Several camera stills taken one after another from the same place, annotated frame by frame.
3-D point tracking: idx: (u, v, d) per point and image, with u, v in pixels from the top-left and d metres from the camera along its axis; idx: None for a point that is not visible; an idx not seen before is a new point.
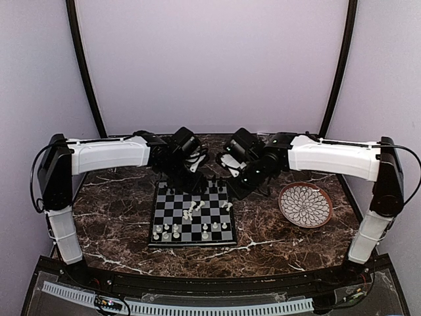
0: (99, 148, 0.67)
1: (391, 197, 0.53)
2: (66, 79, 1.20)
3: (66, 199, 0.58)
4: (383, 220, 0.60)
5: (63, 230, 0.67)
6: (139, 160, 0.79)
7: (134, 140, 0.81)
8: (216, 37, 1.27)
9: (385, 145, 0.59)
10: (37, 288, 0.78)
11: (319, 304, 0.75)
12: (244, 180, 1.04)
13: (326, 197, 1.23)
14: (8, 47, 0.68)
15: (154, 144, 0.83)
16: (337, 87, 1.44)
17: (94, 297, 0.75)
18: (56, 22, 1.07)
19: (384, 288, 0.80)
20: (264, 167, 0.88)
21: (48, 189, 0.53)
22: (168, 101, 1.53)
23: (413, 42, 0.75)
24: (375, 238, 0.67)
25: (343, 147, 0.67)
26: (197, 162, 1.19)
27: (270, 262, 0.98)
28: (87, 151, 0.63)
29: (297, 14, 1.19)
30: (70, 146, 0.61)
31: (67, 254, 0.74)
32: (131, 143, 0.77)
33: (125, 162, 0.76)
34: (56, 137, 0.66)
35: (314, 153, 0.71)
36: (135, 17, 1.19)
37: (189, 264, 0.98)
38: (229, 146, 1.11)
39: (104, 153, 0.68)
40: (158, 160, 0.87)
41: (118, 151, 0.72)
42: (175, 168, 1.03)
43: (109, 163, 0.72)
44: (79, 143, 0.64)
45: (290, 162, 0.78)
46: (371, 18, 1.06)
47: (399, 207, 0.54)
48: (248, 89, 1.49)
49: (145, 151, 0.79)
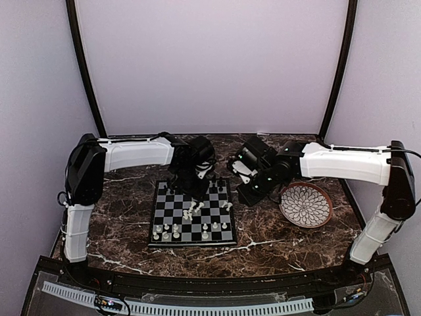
0: (126, 147, 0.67)
1: (404, 200, 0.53)
2: (66, 79, 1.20)
3: (96, 195, 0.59)
4: (391, 223, 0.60)
5: (79, 226, 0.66)
6: (163, 160, 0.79)
7: (160, 140, 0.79)
8: (216, 37, 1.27)
9: (396, 149, 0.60)
10: (37, 288, 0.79)
11: (319, 304, 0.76)
12: (255, 187, 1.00)
13: (326, 197, 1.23)
14: (8, 47, 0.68)
15: (177, 145, 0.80)
16: (336, 87, 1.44)
17: (94, 297, 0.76)
18: (56, 22, 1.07)
19: (384, 288, 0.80)
20: (276, 174, 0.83)
21: (81, 186, 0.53)
22: (168, 101, 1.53)
23: (414, 42, 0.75)
24: (381, 240, 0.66)
25: (354, 153, 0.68)
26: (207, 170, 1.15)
27: (270, 262, 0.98)
28: (116, 149, 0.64)
29: (297, 14, 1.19)
30: (102, 146, 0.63)
31: (70, 253, 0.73)
32: (157, 143, 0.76)
33: (150, 160, 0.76)
34: (85, 136, 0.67)
35: (327, 158, 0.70)
36: (134, 16, 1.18)
37: (189, 265, 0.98)
38: (240, 153, 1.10)
39: (132, 154, 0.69)
40: (179, 160, 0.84)
41: (143, 152, 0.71)
42: (187, 171, 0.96)
43: (135, 162, 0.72)
44: (110, 143, 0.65)
45: (302, 170, 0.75)
46: (371, 18, 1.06)
47: (411, 210, 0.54)
48: (249, 89, 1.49)
49: (170, 151, 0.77)
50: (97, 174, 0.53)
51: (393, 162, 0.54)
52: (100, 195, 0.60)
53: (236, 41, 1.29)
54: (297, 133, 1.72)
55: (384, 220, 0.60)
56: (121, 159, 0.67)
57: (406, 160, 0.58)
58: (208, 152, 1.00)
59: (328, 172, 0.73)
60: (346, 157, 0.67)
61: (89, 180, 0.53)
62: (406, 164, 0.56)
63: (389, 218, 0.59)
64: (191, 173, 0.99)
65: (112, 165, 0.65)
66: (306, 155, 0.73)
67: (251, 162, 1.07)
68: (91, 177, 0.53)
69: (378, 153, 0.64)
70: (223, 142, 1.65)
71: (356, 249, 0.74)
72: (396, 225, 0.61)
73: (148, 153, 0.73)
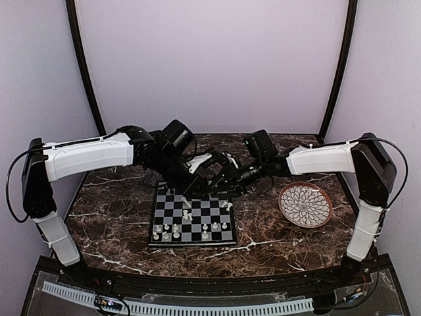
0: (73, 151, 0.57)
1: (375, 184, 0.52)
2: (66, 79, 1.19)
3: (49, 207, 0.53)
4: (371, 209, 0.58)
5: (54, 234, 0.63)
6: (123, 160, 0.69)
7: (117, 137, 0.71)
8: (216, 37, 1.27)
9: (365, 137, 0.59)
10: (37, 288, 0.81)
11: (319, 304, 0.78)
12: (250, 168, 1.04)
13: (326, 197, 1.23)
14: (7, 46, 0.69)
15: (139, 141, 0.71)
16: (337, 87, 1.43)
17: (94, 297, 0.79)
18: (56, 21, 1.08)
19: (385, 288, 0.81)
20: (269, 172, 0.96)
21: (26, 200, 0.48)
22: (168, 100, 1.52)
23: (413, 41, 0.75)
24: (370, 233, 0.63)
25: (328, 146, 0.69)
26: (198, 160, 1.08)
27: (270, 262, 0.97)
28: (62, 155, 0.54)
29: (295, 14, 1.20)
30: (45, 153, 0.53)
31: (64, 257, 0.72)
32: (112, 141, 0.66)
33: (106, 162, 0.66)
34: (33, 141, 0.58)
35: (304, 154, 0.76)
36: (135, 16, 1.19)
37: (189, 264, 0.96)
38: (248, 139, 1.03)
39: (82, 156, 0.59)
40: (145, 158, 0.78)
41: (94, 154, 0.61)
42: (165, 164, 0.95)
43: (87, 168, 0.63)
44: (54, 148, 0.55)
45: (290, 168, 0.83)
46: (371, 16, 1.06)
47: (387, 196, 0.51)
48: (250, 89, 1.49)
49: (128, 149, 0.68)
50: (41, 184, 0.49)
51: (353, 148, 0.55)
52: (55, 205, 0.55)
53: (235, 40, 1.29)
54: (297, 133, 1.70)
55: (368, 208, 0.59)
56: (72, 164, 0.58)
57: (375, 145, 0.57)
58: (186, 139, 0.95)
59: (309, 167, 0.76)
60: (316, 151, 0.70)
61: (33, 192, 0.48)
62: (369, 149, 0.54)
63: (368, 204, 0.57)
64: (164, 167, 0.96)
65: (60, 173, 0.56)
66: (291, 154, 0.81)
67: (253, 153, 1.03)
68: (34, 187, 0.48)
69: (345, 143, 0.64)
70: (223, 142, 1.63)
71: (352, 244, 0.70)
72: (383, 214, 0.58)
73: (103, 155, 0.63)
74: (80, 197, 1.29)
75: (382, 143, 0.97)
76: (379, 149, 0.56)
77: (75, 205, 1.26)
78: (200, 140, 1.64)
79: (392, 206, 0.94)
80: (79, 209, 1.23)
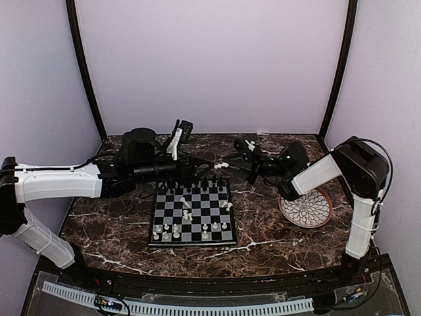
0: (43, 177, 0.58)
1: (362, 176, 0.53)
2: (66, 79, 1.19)
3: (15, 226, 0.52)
4: (362, 201, 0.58)
5: (35, 243, 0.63)
6: (89, 193, 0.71)
7: (87, 168, 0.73)
8: (216, 37, 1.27)
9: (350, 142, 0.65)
10: (37, 288, 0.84)
11: (319, 304, 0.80)
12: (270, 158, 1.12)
13: (326, 197, 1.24)
14: (6, 47, 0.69)
15: (108, 176, 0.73)
16: (337, 87, 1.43)
17: (94, 297, 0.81)
18: (56, 22, 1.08)
19: (385, 289, 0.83)
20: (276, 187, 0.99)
21: None
22: (168, 99, 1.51)
23: (414, 41, 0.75)
24: (368, 228, 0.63)
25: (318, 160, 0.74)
26: (173, 150, 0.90)
27: (270, 262, 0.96)
28: (32, 180, 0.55)
29: (295, 14, 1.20)
30: (16, 174, 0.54)
31: (60, 262, 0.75)
32: (83, 174, 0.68)
33: (71, 192, 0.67)
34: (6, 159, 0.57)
35: (302, 174, 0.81)
36: (134, 15, 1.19)
37: (189, 264, 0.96)
38: (287, 154, 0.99)
39: (49, 184, 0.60)
40: (114, 192, 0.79)
41: (61, 183, 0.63)
42: (145, 176, 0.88)
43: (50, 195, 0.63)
44: (25, 171, 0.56)
45: (297, 190, 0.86)
46: (371, 16, 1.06)
47: (374, 184, 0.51)
48: (250, 88, 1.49)
49: (97, 183, 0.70)
50: (6, 199, 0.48)
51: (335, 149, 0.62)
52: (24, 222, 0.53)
53: (236, 40, 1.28)
54: (297, 133, 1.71)
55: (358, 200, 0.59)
56: (39, 191, 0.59)
57: (360, 144, 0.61)
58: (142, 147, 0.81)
59: (311, 183, 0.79)
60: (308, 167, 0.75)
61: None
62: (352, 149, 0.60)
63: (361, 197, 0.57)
64: (147, 178, 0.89)
65: (29, 197, 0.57)
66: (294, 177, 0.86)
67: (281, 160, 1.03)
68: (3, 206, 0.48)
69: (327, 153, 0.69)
70: (223, 142, 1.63)
71: (351, 241, 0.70)
72: (373, 205, 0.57)
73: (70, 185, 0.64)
74: (80, 197, 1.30)
75: (370, 143, 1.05)
76: (364, 146, 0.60)
77: (75, 205, 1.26)
78: (200, 139, 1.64)
79: (391, 206, 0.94)
80: (79, 209, 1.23)
